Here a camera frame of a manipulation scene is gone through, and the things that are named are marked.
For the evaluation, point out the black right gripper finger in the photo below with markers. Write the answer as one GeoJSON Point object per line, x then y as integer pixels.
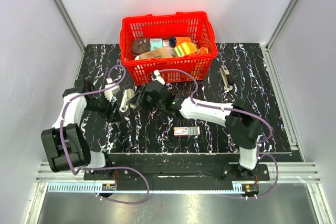
{"type": "Point", "coordinates": [135, 101]}
{"type": "Point", "coordinates": [142, 91]}

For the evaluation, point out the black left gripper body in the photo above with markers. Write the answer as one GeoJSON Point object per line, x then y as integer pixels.
{"type": "Point", "coordinates": [102, 105]}

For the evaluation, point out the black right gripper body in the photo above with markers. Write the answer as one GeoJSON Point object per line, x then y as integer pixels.
{"type": "Point", "coordinates": [158, 105]}

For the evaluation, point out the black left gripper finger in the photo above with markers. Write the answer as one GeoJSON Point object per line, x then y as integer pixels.
{"type": "Point", "coordinates": [113, 113]}
{"type": "Point", "coordinates": [111, 90]}

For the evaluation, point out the beige stapler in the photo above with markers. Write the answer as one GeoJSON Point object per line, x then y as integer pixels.
{"type": "Point", "coordinates": [124, 105]}

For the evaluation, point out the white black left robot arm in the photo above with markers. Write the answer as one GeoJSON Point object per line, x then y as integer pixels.
{"type": "Point", "coordinates": [64, 141]}

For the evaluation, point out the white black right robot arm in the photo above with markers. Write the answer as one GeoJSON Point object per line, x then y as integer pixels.
{"type": "Point", "coordinates": [243, 127]}

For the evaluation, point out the cardboard box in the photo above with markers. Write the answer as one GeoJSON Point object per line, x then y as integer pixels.
{"type": "Point", "coordinates": [160, 53]}

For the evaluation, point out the brown round item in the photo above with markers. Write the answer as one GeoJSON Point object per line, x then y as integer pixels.
{"type": "Point", "coordinates": [140, 46]}

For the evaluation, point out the staple box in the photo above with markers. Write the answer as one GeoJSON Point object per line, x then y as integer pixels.
{"type": "Point", "coordinates": [187, 131]}

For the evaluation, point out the teal small box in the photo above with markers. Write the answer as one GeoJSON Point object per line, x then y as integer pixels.
{"type": "Point", "coordinates": [156, 43]}

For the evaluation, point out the yellow green striped box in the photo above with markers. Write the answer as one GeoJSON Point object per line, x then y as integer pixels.
{"type": "Point", "coordinates": [185, 49]}

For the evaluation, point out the orange cylinder can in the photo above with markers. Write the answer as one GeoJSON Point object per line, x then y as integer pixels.
{"type": "Point", "coordinates": [176, 40]}

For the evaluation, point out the red plastic basket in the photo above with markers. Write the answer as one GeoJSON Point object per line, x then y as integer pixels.
{"type": "Point", "coordinates": [195, 25]}

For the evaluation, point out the orange packet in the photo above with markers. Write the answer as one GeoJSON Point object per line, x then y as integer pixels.
{"type": "Point", "coordinates": [202, 51]}

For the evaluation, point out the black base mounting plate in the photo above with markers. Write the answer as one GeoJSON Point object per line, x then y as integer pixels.
{"type": "Point", "coordinates": [224, 170]}

